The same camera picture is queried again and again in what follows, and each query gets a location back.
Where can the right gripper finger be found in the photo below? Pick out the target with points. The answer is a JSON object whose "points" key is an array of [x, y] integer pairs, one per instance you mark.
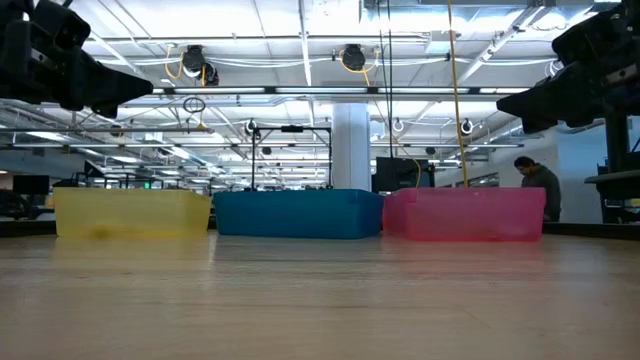
{"points": [[542, 120], [545, 95]]}

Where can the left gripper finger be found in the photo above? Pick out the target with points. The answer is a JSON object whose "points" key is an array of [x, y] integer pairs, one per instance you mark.
{"points": [[105, 102], [107, 80]]}

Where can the yellow plastic bin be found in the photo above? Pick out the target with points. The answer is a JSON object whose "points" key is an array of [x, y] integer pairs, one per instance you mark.
{"points": [[130, 212]]}

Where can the pink plastic bin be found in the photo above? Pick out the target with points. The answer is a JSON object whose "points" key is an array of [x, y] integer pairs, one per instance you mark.
{"points": [[465, 215]]}

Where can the blue plastic bin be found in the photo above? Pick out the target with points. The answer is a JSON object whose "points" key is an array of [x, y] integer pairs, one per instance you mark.
{"points": [[300, 212]]}

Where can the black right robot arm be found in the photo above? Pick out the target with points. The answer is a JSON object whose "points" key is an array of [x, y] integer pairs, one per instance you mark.
{"points": [[632, 50]]}

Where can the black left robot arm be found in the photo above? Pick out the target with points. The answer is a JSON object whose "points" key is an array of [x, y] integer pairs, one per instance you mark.
{"points": [[10, 55]]}

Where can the person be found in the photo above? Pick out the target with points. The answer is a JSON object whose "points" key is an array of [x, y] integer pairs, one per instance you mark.
{"points": [[542, 185]]}

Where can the grey side desk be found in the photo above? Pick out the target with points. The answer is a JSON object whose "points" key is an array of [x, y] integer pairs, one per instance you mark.
{"points": [[615, 182]]}

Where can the black background monitor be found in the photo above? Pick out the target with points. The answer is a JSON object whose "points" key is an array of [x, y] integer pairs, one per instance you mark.
{"points": [[400, 175]]}

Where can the white pillar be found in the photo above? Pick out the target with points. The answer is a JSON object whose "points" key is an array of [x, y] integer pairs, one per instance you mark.
{"points": [[352, 140]]}

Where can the black monitor stand post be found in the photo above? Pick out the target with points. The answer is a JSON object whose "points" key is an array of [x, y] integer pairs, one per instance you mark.
{"points": [[617, 145]]}

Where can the black aluminium table frame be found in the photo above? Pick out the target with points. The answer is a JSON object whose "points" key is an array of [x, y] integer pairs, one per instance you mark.
{"points": [[590, 229]]}

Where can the black background station frame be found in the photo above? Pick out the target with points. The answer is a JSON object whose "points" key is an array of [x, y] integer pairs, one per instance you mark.
{"points": [[292, 128]]}

